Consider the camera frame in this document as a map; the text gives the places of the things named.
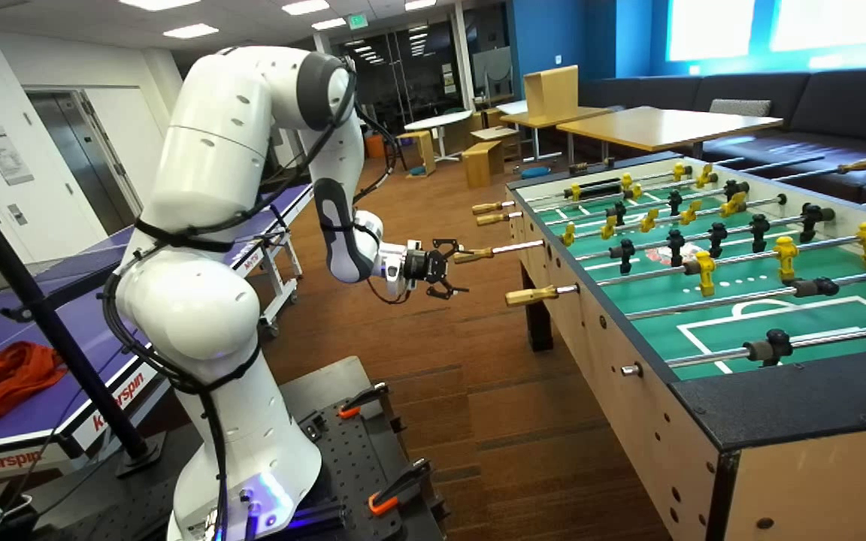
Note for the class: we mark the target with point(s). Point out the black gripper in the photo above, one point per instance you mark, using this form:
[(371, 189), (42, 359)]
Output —
[(418, 268)]

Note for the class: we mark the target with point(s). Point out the rod with yellow players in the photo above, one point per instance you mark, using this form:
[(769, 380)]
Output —
[(716, 234)]

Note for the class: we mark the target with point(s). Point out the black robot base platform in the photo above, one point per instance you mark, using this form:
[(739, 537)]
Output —
[(358, 458)]

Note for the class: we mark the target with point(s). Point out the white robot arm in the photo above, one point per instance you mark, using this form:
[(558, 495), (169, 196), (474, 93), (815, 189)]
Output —
[(193, 314)]

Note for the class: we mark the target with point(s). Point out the rod with black players far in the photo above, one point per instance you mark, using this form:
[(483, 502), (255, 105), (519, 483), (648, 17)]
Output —
[(714, 346)]

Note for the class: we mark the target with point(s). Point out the cardboard box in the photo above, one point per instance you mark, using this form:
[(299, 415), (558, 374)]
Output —
[(552, 91)]

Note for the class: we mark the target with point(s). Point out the wooden table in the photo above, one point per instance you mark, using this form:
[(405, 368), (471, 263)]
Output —
[(642, 126)]

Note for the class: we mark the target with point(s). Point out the orange clamp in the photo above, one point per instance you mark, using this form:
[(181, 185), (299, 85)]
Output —
[(409, 483)]

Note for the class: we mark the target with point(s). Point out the foosball table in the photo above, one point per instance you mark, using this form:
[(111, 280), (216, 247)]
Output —
[(774, 456)]

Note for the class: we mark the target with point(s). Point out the black tripod pole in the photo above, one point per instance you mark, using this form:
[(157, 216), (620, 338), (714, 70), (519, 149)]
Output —
[(139, 453)]

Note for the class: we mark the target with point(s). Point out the purple table tennis table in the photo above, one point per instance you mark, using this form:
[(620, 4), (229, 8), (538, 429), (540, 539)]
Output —
[(60, 429)]

